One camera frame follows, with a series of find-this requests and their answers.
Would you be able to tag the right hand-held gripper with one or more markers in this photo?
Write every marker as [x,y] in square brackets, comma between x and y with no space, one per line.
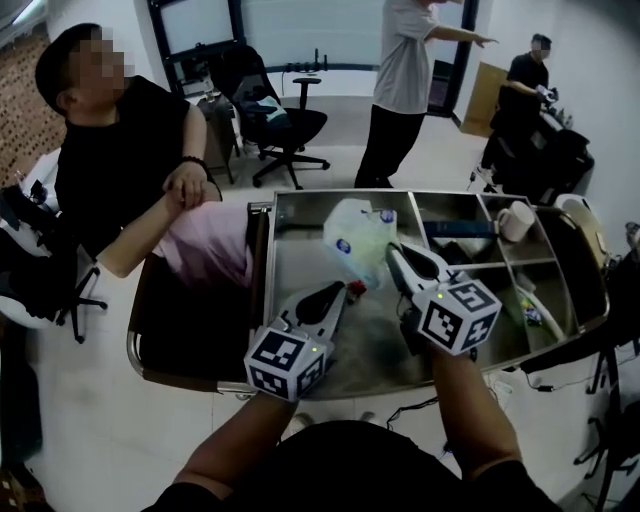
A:
[457,315]

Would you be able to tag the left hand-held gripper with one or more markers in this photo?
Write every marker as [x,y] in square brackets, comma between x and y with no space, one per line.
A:
[287,357]

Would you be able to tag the white plastic bag item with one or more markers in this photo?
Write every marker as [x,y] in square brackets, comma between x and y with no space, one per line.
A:
[357,240]

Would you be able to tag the person's right forearm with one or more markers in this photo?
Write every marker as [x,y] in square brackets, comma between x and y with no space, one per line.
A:
[475,415]

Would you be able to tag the person's left forearm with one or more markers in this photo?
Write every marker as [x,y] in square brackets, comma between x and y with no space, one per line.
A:
[240,440]

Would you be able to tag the small red item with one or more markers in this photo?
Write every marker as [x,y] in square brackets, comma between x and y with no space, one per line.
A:
[358,287]

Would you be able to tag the small colourful packet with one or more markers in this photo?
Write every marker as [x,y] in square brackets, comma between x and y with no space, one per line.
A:
[531,312]

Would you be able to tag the dark blue flat box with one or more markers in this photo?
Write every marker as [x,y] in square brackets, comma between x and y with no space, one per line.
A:
[460,228]

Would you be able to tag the white mug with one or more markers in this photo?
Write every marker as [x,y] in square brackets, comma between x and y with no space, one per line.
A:
[517,222]

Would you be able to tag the white round seat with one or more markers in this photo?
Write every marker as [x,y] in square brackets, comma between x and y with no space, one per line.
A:
[582,215]

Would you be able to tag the person's black shirt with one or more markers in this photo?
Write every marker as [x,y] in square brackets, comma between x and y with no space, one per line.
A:
[350,475]

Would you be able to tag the black chair with jacket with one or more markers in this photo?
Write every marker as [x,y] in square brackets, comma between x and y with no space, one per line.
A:
[555,160]

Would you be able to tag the black office chair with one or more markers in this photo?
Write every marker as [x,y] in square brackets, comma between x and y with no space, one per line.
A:
[280,120]

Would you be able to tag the black tripod stand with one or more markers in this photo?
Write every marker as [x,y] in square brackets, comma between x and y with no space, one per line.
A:
[612,440]

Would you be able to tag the small dark side table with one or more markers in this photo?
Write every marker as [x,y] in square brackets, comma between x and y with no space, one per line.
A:
[217,130]

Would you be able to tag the brown cardboard box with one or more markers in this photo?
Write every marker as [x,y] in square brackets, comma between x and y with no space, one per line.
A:
[482,100]

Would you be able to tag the black framed screen stand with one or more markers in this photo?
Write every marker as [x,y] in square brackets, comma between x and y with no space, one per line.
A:
[200,25]

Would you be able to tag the white and black chair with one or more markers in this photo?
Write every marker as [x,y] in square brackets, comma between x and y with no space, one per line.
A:
[30,280]

